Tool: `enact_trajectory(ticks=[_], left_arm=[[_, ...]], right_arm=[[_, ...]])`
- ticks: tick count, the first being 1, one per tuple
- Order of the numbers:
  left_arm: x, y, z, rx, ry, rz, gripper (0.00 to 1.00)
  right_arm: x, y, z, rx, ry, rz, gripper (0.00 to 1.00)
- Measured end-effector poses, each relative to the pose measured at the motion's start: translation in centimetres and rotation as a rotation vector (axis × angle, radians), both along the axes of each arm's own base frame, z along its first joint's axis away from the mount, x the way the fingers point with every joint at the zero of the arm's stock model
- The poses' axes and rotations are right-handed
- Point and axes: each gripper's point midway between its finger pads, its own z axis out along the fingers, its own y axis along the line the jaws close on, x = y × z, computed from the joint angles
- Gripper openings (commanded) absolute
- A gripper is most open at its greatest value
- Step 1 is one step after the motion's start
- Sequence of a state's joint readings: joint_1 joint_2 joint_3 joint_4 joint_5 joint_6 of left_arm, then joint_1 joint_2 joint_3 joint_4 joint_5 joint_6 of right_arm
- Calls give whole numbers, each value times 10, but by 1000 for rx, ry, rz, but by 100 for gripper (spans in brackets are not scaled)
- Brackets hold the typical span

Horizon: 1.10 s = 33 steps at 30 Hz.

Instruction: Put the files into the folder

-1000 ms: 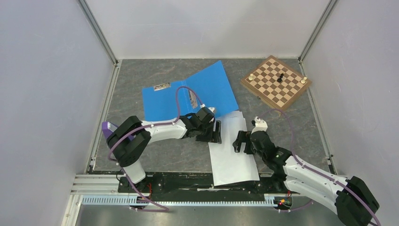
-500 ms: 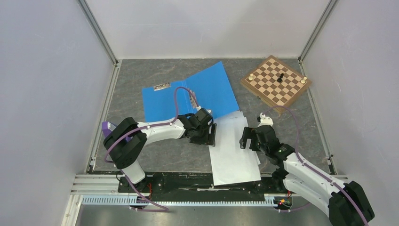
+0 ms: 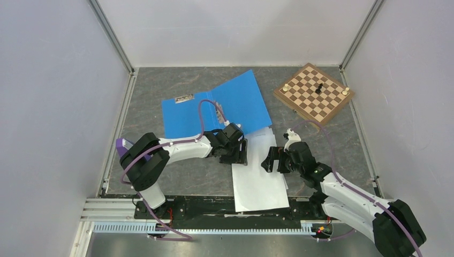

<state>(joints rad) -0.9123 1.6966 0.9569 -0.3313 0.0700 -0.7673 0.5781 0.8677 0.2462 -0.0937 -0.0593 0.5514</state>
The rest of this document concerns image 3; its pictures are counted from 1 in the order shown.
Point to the white paper sheet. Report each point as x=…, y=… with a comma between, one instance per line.
x=254, y=188

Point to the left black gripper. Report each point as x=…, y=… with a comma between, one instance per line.
x=240, y=157

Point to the wooden chessboard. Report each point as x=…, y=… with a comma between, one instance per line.
x=302, y=98

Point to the blue file folder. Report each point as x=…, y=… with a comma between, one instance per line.
x=238, y=101

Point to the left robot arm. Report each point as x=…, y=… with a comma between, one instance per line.
x=144, y=161

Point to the slotted cable duct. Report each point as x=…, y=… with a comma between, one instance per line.
x=154, y=228

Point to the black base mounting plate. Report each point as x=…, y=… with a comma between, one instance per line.
x=218, y=212

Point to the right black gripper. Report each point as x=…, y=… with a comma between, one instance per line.
x=275, y=153

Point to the black chess piece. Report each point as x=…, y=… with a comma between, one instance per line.
x=319, y=88

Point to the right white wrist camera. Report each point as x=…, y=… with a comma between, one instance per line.
x=292, y=137

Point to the purple camera stand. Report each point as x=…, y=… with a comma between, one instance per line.
x=122, y=147

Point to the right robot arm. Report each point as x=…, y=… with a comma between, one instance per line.
x=390, y=225

